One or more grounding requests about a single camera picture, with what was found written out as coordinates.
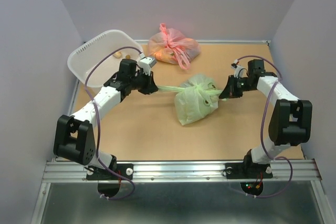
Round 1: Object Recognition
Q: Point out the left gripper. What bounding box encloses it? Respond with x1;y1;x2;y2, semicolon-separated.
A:
128;68;155;94

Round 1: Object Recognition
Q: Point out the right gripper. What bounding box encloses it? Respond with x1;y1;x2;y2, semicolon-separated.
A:
222;75;256;100

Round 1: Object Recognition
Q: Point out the green plastic bag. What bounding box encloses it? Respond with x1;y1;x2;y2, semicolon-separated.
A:
158;74;222;126

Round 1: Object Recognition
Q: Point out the white plastic basket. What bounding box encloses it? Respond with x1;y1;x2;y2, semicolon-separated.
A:
67;29;143;89

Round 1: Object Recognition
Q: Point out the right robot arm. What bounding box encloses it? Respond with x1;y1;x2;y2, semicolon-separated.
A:
219;56;312;179

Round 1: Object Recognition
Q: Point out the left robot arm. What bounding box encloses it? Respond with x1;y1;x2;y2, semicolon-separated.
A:
53;57;158;179

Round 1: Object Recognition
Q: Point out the pink tied plastic bag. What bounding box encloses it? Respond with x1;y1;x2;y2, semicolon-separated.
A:
148;23;201;70

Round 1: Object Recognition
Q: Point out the small beige fake garlic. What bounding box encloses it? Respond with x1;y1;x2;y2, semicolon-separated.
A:
113;51;122;58

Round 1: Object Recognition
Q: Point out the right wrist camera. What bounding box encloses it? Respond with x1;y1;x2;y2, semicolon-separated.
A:
231;59;247;78

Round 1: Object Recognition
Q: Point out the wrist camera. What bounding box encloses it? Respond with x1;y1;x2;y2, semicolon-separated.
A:
138;52;156;76
231;59;247;78

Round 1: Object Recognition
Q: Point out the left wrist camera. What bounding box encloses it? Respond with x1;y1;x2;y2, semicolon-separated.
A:
138;52;156;76

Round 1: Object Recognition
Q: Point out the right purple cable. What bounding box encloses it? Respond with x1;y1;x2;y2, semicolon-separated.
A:
237;55;294;199

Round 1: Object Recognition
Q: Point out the purple cable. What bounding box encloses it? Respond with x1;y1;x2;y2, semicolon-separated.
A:
84;47;144;200
237;55;294;199

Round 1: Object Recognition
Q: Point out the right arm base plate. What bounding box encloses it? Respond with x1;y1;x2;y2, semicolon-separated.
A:
224;162;273;179

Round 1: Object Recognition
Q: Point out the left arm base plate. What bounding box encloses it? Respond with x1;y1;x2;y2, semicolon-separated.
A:
86;163;134;181

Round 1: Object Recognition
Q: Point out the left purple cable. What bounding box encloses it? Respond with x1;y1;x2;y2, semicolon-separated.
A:
84;47;144;200

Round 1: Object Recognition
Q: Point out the aluminium front rail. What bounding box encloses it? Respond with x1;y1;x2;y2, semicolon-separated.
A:
42;159;321;183

